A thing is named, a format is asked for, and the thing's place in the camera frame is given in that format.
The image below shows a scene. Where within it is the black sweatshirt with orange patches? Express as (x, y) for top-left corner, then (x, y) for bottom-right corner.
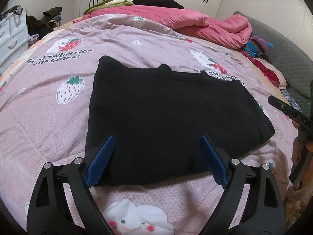
(85, 56), (275, 186)

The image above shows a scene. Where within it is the pile of dark clothes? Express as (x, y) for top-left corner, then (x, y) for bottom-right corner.
(26, 7), (63, 40)

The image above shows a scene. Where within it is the person's right hand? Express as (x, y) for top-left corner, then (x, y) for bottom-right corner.
(292, 121), (312, 189)

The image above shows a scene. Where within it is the dark floral bed sheet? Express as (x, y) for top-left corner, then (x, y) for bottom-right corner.
(280, 89), (303, 112)

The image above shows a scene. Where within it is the red patterned blanket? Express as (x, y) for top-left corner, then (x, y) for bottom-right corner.
(240, 50), (287, 90)

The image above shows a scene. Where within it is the grey quilted headboard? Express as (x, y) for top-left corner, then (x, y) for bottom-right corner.
(245, 16), (312, 114)

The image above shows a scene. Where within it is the striped colourful pillow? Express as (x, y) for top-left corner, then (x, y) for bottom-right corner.
(244, 34), (274, 58)

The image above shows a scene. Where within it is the hot pink comforter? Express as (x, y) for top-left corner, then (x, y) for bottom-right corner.
(82, 5), (252, 49)

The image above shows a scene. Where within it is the pink strawberry print quilt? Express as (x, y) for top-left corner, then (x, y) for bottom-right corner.
(1, 14), (296, 234)

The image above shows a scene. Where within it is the white drawer cabinet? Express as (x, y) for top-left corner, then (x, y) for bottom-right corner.
(0, 5), (29, 74)

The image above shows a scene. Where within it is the black garment on bed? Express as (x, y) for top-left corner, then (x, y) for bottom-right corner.
(102, 0), (184, 9)

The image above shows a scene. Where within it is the olive green blanket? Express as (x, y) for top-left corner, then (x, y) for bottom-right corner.
(83, 0), (134, 15)

